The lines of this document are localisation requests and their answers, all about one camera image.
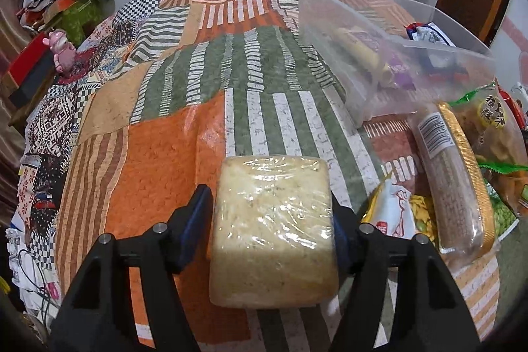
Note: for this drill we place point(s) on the yellow tube snack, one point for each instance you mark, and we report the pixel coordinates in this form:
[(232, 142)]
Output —
[(363, 51)]

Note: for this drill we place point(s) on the yellow and white snack packet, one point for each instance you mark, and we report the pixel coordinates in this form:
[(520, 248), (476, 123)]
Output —
[(392, 207)]

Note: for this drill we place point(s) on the pink rabbit toy figure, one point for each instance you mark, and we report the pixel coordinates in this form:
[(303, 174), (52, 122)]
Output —
[(62, 51)]

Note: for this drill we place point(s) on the green bag of yellow crisps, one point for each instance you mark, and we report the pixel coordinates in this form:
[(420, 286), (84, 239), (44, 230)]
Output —
[(495, 137)]

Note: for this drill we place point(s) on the purple snack packet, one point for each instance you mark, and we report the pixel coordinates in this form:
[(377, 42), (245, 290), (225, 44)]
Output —
[(401, 75)]

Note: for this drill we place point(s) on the blue and white snack packet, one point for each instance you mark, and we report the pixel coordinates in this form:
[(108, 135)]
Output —
[(433, 33)]

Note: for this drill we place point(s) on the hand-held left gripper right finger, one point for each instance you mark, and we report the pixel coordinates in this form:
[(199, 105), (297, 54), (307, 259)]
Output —
[(338, 229)]

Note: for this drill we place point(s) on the plastic-wrapped beige bread block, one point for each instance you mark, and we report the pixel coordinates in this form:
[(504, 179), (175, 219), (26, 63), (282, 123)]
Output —
[(272, 232)]

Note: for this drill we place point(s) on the orange green striped patchwork blanket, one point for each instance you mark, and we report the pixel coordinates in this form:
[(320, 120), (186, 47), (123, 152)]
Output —
[(165, 170)]

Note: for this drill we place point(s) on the yellow bean snack packet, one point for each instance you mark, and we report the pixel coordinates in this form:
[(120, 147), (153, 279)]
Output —
[(423, 216)]

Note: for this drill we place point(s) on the pile of clothes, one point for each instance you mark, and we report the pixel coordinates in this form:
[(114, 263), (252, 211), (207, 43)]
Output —
[(45, 1)]

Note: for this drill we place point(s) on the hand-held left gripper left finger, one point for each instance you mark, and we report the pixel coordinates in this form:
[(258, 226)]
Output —
[(198, 221)]

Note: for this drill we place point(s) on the green patterned box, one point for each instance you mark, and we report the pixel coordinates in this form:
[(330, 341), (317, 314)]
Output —
[(80, 20)]

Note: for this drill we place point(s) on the checkered patchwork quilt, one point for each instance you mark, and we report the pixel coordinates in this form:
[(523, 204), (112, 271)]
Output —
[(53, 121)]

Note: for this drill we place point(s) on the green pea snack packet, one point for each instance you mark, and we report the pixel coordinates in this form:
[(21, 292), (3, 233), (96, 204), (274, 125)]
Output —
[(501, 216)]

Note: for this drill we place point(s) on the clear plastic storage bin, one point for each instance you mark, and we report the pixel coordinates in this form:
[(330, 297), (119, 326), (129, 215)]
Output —
[(330, 47)]

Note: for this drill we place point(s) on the black box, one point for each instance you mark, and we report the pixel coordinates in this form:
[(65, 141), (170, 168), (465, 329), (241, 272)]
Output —
[(31, 90)]

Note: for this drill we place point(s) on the red box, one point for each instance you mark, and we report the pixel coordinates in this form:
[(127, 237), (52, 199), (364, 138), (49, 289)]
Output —
[(29, 59)]

